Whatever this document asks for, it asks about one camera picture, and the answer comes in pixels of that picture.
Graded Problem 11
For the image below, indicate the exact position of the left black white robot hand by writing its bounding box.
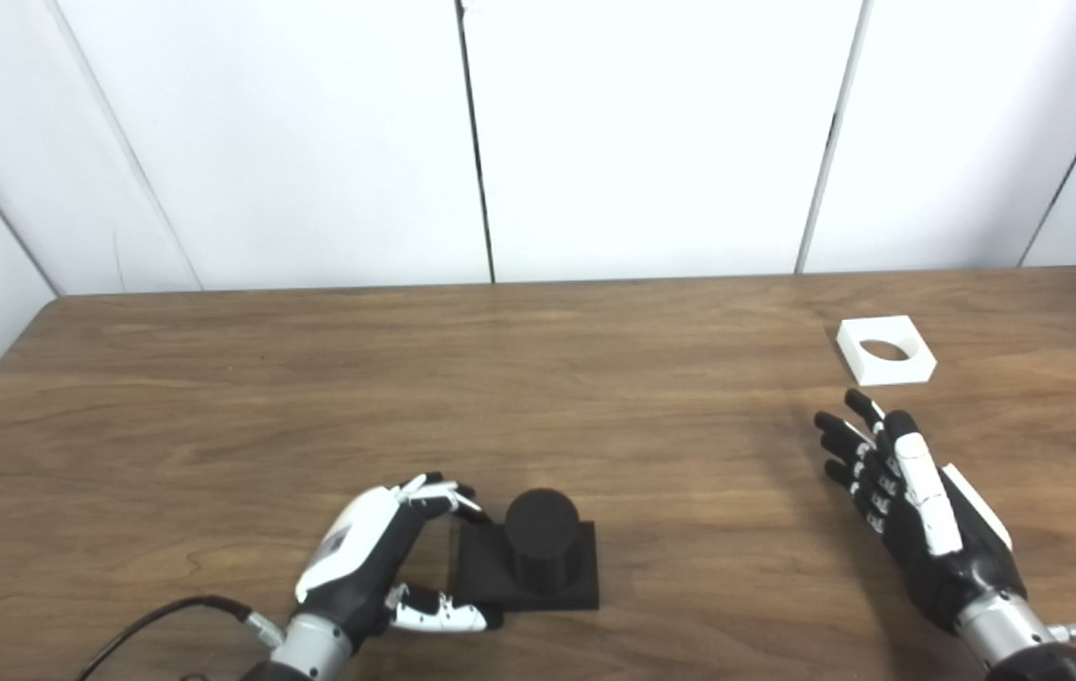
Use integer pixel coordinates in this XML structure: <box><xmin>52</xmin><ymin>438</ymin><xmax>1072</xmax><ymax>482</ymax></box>
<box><xmin>295</xmin><ymin>471</ymin><xmax>504</xmax><ymax>654</ymax></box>

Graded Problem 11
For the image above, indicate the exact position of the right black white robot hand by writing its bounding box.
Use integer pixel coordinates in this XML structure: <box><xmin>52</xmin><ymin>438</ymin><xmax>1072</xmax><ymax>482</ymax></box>
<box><xmin>814</xmin><ymin>388</ymin><xmax>1029</xmax><ymax>635</ymax></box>

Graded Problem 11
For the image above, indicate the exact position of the white square piece with hole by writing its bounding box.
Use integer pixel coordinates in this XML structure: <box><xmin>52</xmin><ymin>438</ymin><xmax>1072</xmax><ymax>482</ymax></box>
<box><xmin>836</xmin><ymin>316</ymin><xmax>938</xmax><ymax>387</ymax></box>

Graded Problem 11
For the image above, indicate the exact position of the black peg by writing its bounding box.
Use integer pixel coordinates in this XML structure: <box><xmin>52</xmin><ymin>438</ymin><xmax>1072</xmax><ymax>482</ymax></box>
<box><xmin>456</xmin><ymin>488</ymin><xmax>600</xmax><ymax>613</ymax></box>

